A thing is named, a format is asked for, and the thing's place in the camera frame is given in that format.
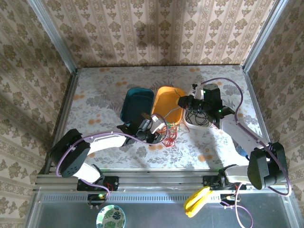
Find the white plastic bin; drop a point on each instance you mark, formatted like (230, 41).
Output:
(190, 123)

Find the orange plastic bin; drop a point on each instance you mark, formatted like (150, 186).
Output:
(166, 102)

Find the teal plastic bin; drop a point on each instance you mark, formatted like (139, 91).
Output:
(135, 104)

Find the yellow bundle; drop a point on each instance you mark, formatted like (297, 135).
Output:
(196, 202)

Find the metal tray shelf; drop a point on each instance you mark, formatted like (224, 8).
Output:
(154, 213)

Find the leaf pattern bowl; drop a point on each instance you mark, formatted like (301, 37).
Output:
(110, 217)

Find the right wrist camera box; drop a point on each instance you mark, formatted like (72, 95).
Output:
(198, 90)

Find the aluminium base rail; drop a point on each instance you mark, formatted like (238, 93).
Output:
(161, 179)

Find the aluminium table side rail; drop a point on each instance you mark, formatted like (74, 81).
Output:
(67, 102)
(259, 111)

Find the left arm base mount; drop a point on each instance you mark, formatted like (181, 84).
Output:
(111, 183)

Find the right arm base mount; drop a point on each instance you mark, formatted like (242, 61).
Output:
(209, 181)

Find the aluminium frame post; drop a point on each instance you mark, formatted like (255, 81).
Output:
(263, 35)
(52, 33)

